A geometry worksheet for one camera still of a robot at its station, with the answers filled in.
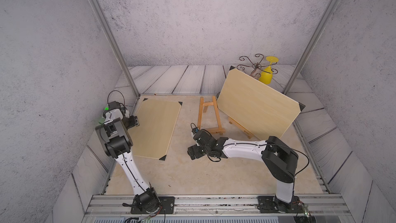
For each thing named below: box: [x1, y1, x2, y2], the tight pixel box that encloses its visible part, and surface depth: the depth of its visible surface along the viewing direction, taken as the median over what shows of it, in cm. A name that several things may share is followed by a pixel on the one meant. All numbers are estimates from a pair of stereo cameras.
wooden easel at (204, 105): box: [197, 96, 226, 135], surface depth 93 cm
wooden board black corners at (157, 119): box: [127, 98, 184, 161], surface depth 110 cm
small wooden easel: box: [227, 116, 254, 140], surface depth 98 cm
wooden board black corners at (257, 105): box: [217, 65, 306, 140], surface depth 86 cm
